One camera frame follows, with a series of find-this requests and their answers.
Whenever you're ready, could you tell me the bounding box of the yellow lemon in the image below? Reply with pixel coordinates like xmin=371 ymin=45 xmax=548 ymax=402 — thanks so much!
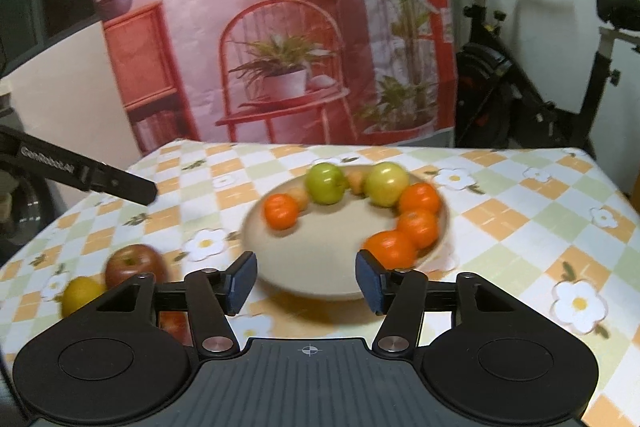
xmin=61 ymin=276 xmax=108 ymax=317

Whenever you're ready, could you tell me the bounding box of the orange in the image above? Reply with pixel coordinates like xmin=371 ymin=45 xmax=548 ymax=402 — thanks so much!
xmin=362 ymin=230 xmax=418 ymax=270
xmin=397 ymin=209 xmax=440 ymax=250
xmin=262 ymin=193 xmax=301 ymax=232
xmin=398 ymin=183 xmax=442 ymax=215

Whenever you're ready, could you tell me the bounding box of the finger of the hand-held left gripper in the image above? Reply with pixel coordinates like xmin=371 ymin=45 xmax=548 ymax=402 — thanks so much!
xmin=79 ymin=161 xmax=159 ymax=206

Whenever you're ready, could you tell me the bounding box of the green apple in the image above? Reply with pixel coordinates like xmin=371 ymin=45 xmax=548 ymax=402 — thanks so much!
xmin=305 ymin=162 xmax=347 ymax=206

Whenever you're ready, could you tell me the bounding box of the yellow-green apple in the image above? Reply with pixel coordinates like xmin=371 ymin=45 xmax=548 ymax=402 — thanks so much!
xmin=364 ymin=161 xmax=411 ymax=208

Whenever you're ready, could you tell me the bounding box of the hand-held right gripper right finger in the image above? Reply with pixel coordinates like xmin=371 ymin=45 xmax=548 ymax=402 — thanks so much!
xmin=354 ymin=251 xmax=518 ymax=356

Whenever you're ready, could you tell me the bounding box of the dark red apple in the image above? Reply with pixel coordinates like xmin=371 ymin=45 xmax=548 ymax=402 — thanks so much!
xmin=105 ymin=244 xmax=168 ymax=290

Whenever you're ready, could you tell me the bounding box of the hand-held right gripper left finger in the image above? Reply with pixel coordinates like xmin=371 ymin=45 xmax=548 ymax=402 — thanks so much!
xmin=95 ymin=251 xmax=259 ymax=356

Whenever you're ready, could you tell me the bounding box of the black exercise bike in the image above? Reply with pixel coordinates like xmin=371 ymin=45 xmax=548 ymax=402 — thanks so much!
xmin=442 ymin=0 xmax=640 ymax=158

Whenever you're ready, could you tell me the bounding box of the red-yellow striped apple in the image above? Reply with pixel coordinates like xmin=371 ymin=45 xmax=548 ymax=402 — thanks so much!
xmin=157 ymin=311 xmax=193 ymax=344

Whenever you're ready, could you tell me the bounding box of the cream round plate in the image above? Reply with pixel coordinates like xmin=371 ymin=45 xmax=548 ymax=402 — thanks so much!
xmin=241 ymin=164 xmax=450 ymax=303

